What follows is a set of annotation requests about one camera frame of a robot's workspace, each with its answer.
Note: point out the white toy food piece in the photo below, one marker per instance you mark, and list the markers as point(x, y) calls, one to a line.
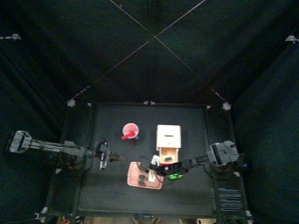
point(155, 159)

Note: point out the dark toy piece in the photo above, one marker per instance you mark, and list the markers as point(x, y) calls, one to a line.
point(168, 159)

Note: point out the beige cardboard box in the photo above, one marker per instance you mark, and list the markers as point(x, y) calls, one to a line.
point(168, 136)

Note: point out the red toy spoon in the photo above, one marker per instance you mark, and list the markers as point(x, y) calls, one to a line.
point(125, 136)

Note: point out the dark sushi piece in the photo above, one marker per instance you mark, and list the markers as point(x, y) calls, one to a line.
point(141, 177)
point(141, 183)

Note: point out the wooden pull-out drawer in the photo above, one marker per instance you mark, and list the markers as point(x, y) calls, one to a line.
point(169, 153)

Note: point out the pink rectangular tray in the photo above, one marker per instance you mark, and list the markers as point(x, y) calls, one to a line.
point(136, 172)

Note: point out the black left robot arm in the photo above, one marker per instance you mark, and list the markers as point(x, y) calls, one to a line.
point(47, 145)

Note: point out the pink plastic cup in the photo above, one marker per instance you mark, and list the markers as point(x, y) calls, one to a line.
point(131, 129)

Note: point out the grey frame corner bracket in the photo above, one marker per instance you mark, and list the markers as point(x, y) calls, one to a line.
point(71, 102)
point(226, 106)
point(291, 38)
point(148, 102)
point(13, 37)

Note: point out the white rice sushi piece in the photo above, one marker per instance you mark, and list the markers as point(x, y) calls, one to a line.
point(151, 176)

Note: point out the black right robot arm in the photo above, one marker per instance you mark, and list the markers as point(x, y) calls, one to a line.
point(218, 154)

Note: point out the green toy vegetable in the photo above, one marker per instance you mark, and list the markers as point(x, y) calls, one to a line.
point(175, 176)

